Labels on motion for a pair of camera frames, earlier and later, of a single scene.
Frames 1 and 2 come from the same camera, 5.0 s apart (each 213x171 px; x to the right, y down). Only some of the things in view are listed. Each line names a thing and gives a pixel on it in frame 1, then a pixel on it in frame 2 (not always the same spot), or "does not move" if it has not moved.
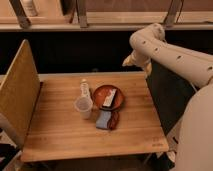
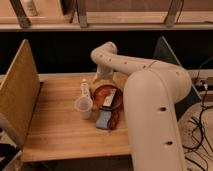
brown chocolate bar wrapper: [113, 121] does not move
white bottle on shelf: [29, 8] does not move
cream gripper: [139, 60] → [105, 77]
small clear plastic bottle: [84, 89] does not move
